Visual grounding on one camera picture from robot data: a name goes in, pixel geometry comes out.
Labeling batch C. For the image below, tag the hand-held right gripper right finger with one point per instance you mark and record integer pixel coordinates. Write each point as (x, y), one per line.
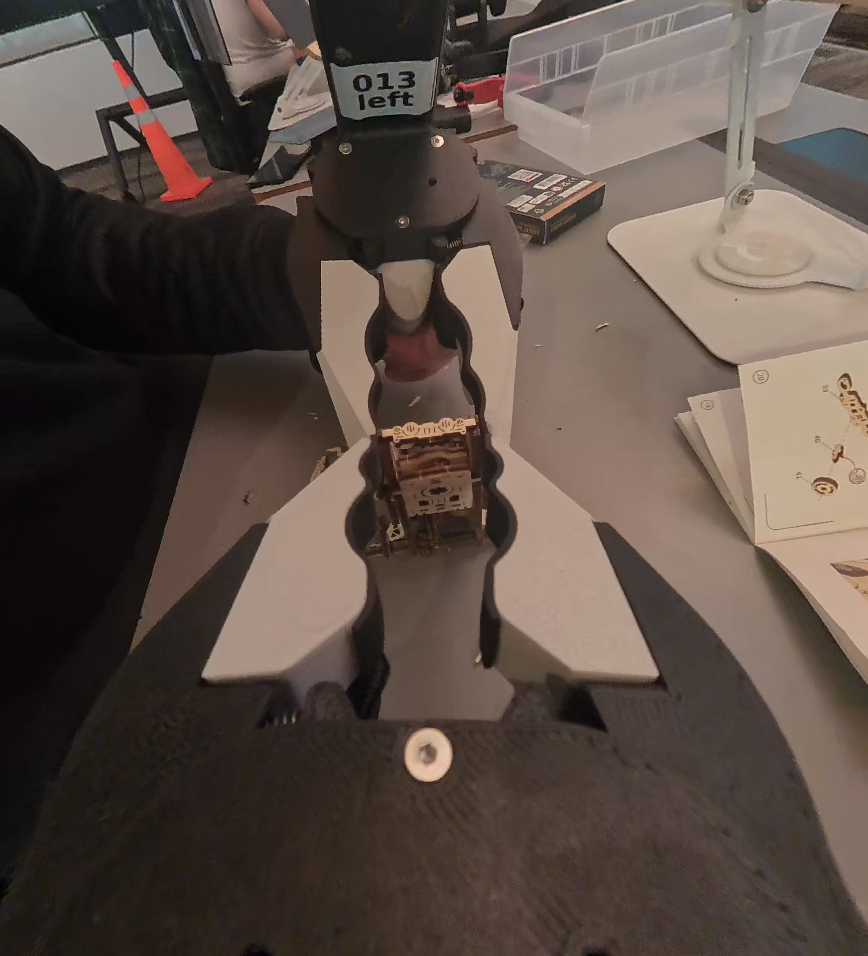
(576, 597)

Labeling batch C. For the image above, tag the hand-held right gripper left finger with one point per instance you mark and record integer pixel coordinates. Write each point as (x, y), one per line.
(292, 597)

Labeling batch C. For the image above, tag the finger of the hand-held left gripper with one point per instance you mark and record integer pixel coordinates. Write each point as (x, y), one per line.
(344, 336)
(493, 358)

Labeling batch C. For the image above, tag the ornamented wooden bumper strip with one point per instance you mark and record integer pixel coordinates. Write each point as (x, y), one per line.
(428, 435)

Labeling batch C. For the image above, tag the wooden model car chassis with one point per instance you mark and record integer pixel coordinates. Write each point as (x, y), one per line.
(411, 482)

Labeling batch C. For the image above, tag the black model kit box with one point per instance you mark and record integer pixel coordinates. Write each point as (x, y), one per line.
(561, 205)

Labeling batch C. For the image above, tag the person's left hand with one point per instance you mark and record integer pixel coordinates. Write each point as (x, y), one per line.
(415, 358)

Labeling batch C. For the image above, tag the clear plastic organizer box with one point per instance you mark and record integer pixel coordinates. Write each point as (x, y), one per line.
(553, 97)

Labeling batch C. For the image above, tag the orange traffic cone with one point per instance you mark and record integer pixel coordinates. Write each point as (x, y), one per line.
(168, 157)

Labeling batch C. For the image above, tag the white instruction booklet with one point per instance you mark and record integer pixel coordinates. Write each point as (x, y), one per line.
(792, 418)

